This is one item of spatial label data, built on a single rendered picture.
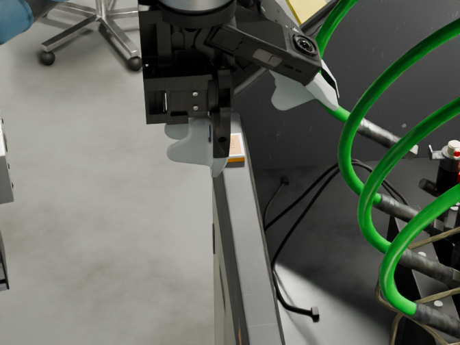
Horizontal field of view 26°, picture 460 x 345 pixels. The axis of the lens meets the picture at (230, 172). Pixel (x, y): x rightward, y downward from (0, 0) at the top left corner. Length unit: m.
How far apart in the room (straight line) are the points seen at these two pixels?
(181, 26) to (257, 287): 0.48
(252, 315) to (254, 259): 0.09
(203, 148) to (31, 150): 2.02
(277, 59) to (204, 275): 1.68
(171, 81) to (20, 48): 2.51
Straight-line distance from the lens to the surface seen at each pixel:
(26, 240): 2.69
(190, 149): 0.96
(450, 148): 1.20
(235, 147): 1.43
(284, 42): 0.91
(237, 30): 0.88
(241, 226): 1.33
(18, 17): 1.02
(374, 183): 0.98
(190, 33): 0.88
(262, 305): 1.23
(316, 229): 1.50
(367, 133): 1.15
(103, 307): 2.50
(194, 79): 0.89
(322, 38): 1.07
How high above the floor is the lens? 1.89
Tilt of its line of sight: 42 degrees down
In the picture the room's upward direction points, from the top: straight up
